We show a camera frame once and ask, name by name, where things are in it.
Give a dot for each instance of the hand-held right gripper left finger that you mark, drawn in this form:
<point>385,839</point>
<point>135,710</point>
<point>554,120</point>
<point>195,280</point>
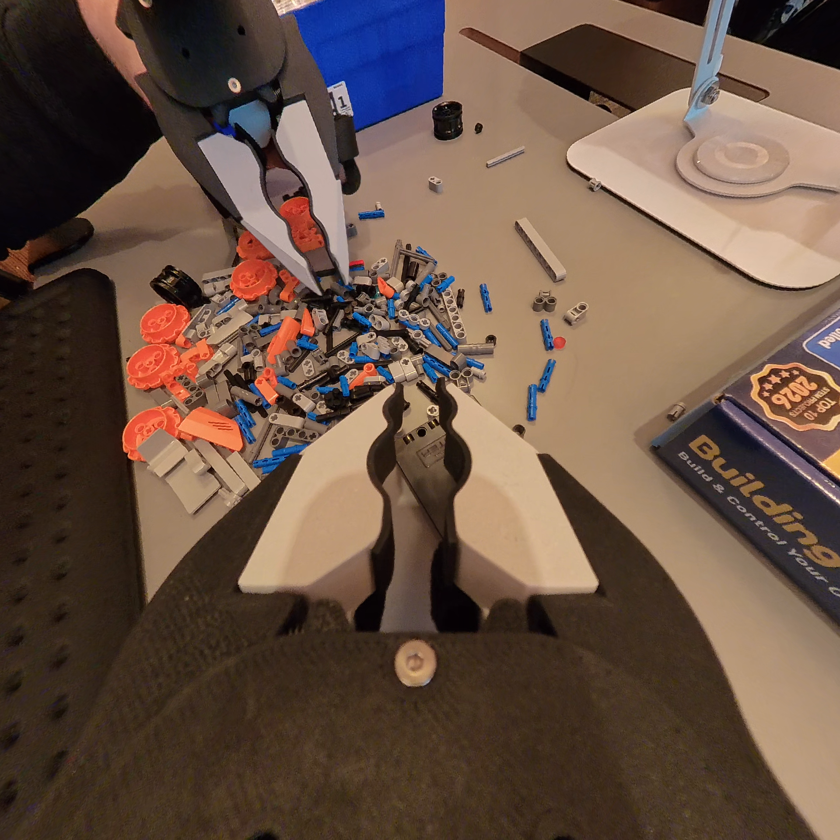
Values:
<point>321,518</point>

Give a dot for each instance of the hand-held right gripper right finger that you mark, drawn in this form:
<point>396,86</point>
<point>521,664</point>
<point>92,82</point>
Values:
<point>518,525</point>

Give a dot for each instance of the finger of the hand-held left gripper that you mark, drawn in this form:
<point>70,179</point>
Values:
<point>239,184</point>
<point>318,170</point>

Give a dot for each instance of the black perforated motor block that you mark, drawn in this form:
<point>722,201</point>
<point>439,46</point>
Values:
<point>426,472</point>

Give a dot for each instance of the pile of small building parts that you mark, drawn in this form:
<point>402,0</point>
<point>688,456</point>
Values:
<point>394,341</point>

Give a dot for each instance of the person's left forearm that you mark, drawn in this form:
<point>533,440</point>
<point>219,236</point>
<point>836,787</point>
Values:
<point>59,131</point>

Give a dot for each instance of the person's left hand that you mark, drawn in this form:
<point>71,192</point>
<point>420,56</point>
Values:
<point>108,26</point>

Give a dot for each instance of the black wheel rim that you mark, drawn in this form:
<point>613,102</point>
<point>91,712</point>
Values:
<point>174,287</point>

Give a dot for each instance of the blue plastic bin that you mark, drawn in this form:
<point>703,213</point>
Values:
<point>374,59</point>

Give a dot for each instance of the small black wheel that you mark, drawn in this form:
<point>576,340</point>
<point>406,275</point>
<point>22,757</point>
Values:
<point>448,121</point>

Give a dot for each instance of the black rounded object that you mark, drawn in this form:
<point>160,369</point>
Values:
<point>62,237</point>

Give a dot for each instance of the small grey bush piece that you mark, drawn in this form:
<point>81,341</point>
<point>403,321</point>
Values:
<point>676,411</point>

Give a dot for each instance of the cluster of orange wheels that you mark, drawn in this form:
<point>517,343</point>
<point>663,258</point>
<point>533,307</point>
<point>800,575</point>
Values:
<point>151,364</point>

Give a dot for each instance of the light grey connector piece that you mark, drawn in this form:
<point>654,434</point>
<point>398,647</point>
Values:
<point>576,313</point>

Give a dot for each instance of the grey double connector piece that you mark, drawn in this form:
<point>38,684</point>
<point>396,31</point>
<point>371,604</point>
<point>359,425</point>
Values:
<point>544,302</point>

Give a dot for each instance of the long grey beam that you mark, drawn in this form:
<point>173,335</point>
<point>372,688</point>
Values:
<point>539,249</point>

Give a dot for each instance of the blue robot kit box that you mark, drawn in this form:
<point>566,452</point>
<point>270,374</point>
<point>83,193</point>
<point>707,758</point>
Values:
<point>774,472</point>

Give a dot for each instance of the black dimpled pad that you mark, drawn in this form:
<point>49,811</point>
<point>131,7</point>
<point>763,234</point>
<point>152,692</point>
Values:
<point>59,492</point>

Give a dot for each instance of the white book stand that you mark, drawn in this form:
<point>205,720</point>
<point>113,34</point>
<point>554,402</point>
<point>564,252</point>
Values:
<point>656,197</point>

